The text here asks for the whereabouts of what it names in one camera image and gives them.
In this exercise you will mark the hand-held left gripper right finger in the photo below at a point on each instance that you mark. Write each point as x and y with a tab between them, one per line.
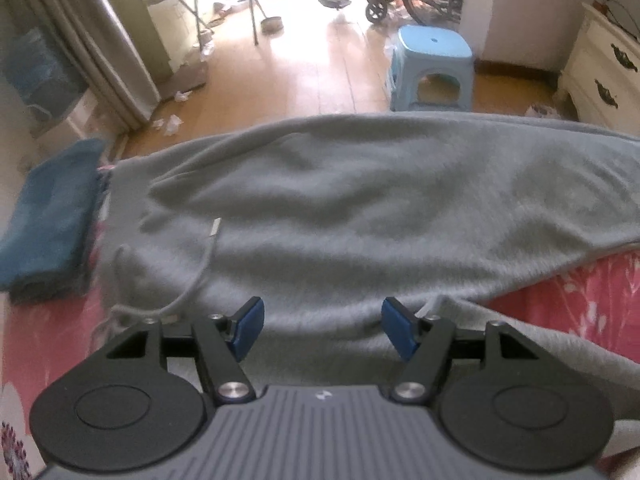
397	327

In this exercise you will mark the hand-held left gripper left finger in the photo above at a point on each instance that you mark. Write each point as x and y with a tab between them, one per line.
250	322

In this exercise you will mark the grey fleece pants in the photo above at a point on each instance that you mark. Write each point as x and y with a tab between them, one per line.
350	200

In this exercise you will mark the pink floral blanket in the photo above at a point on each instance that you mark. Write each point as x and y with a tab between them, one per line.
600	300

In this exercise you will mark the crumpled white paper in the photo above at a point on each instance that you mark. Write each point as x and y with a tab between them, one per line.
167	125

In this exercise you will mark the folded teal cloth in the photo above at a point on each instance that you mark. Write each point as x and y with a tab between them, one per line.
50	210

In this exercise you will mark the white slipper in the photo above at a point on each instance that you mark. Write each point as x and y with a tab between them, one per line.
541	111

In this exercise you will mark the person's white fluffy clothing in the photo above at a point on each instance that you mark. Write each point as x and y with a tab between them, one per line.
627	452

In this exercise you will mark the blue plastic stool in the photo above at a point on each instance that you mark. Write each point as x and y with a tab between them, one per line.
435	45

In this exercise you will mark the beige curtain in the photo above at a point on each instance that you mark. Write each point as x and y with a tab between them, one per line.
100	35

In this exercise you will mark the blue plastic container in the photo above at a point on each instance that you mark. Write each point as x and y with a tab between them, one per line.
40	75

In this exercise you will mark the cream nightstand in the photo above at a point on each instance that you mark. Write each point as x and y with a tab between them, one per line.
595	60

